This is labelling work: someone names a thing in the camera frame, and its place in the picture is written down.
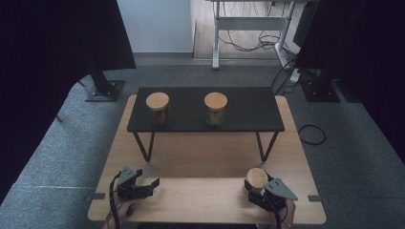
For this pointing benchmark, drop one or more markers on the black curtain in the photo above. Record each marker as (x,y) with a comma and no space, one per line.
(47,63)
(366,47)

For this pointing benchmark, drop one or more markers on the person's left hand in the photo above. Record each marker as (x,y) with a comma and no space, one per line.
(122,210)

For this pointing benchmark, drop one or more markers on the person's right hand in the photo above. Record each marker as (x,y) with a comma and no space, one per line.
(288,211)

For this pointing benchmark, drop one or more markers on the dark flat panel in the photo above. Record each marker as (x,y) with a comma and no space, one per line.
(305,25)

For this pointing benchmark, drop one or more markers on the black shelf with metal legs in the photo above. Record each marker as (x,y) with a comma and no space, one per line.
(251,108)

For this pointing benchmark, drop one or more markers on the black stand with base plate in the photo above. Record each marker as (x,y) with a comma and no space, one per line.
(320,90)
(106,90)

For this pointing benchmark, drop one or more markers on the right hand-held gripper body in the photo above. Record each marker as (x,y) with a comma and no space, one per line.
(278,191)

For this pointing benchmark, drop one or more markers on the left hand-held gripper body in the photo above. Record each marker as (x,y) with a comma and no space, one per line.
(127,187)

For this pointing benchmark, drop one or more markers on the wooden cylinder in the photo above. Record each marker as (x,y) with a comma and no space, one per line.
(257,178)
(158,101)

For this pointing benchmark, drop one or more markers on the white desk frame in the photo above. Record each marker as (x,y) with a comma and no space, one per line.
(250,24)

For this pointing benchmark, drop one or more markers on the white power strip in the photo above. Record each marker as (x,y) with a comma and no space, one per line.
(295,76)

